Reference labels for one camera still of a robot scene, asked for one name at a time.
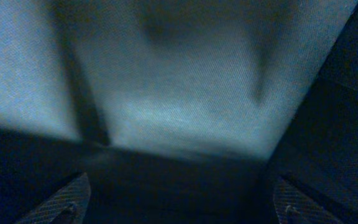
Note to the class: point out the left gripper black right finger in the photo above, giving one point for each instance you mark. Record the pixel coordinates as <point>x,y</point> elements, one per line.
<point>292,206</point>

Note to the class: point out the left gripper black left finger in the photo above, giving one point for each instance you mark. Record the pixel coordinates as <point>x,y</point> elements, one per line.
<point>67,205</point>

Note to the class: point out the black open gift box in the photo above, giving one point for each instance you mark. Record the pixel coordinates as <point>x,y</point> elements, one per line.
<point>179,111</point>

